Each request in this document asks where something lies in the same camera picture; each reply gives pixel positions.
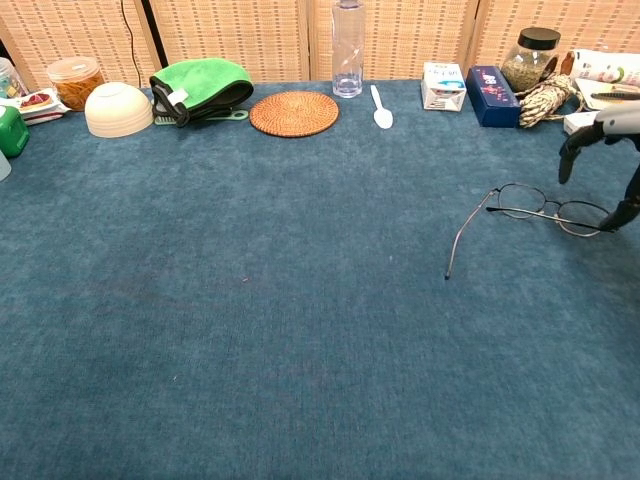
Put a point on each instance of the clear plastic jar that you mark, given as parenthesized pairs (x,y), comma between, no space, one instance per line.
(7,80)

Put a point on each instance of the small brown object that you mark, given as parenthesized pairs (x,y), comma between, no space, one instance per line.
(566,64)

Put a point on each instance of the white upturned bowl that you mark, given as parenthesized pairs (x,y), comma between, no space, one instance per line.
(117,112)

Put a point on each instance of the metal-frame eyeglasses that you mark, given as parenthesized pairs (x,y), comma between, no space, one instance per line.
(522,200)

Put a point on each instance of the cream yellow notebook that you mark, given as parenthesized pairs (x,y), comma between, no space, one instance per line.
(587,97)

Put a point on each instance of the round woven rattan coaster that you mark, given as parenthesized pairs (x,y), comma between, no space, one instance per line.
(294,114)

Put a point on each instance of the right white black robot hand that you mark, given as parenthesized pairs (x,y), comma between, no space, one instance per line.
(620,125)

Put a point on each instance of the clear plastic bottle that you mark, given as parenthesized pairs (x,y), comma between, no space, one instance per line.
(348,50)

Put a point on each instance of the dark blue long box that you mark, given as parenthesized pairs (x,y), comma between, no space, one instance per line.
(492,100)

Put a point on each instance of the translucent white cup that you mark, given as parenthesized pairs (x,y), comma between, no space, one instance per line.
(4,167)

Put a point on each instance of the small white red box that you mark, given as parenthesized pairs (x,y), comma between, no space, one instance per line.
(575,125)

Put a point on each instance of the white red snack packet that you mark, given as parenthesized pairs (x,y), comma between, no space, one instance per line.
(37,102)

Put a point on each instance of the blue velvet tablecloth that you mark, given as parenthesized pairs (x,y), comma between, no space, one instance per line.
(250,300)

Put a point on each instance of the white green pouch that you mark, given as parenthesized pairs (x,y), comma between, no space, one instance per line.
(600,67)

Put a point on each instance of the glass jar black lid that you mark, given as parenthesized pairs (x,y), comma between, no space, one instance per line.
(525,67)

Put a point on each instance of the light green plastic comb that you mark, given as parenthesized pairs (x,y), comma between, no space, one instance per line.
(162,120)

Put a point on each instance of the woven bamboo screen panel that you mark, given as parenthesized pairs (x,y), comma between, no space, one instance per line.
(410,35)
(230,35)
(590,20)
(65,30)

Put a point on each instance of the plastic jar of rubber bands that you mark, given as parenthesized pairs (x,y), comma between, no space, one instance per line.
(75,85)

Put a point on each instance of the green black folded cloth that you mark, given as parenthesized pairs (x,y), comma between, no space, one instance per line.
(200,75)

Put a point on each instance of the white blue carton box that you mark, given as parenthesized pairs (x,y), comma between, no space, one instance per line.
(442,87)

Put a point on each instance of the green plastic cube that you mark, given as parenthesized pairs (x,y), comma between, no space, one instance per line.
(12,132)

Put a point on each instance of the white plastic spoon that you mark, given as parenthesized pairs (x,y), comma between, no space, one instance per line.
(383,119)

